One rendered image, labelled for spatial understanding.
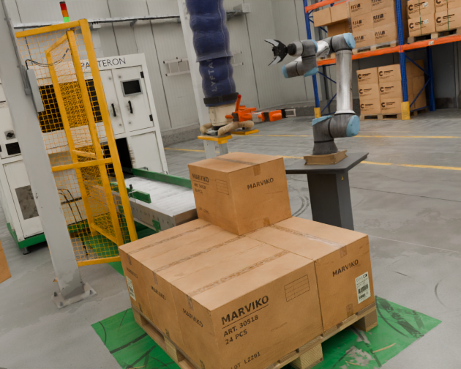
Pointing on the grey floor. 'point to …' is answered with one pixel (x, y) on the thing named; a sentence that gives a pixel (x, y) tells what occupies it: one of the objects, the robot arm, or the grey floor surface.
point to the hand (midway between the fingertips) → (266, 53)
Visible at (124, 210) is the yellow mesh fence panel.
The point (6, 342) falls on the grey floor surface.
